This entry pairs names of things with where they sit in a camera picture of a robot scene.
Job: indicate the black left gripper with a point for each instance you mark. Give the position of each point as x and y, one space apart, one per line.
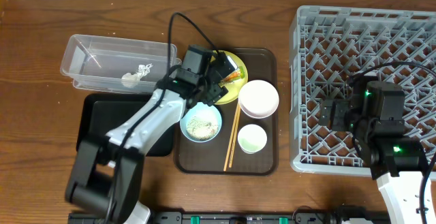
214 95

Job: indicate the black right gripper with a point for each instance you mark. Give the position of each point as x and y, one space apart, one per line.
328 113

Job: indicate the green orange snack wrapper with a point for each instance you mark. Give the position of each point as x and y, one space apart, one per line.
239 74

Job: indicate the light blue bowl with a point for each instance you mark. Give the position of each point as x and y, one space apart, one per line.
202 110

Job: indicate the rice food scraps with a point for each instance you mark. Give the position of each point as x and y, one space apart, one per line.
202 129

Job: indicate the white green cup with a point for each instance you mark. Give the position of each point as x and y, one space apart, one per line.
252 138

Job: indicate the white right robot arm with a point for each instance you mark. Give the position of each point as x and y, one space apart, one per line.
374 117

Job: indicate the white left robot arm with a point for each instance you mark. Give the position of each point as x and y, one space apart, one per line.
107 173

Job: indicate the grey dishwasher rack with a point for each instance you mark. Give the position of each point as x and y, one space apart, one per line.
334 52

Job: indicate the clear plastic waste bin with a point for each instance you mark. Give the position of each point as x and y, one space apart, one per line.
97 63

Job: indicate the black waste tray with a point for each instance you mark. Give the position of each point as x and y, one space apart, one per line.
105 111

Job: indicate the yellow plate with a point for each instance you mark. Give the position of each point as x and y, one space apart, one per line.
235 86

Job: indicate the wooden chopstick left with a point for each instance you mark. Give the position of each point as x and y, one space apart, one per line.
228 150

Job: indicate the wooden chopstick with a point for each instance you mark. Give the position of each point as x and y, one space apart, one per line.
234 134
228 150

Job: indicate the pink shallow bowl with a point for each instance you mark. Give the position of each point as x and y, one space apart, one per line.
258 99

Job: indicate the crumpled white tissue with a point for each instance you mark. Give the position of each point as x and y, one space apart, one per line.
131 80

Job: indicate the wooden chopstick right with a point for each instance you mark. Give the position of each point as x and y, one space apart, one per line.
234 134

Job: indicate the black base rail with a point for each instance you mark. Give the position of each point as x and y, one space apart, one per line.
302 215

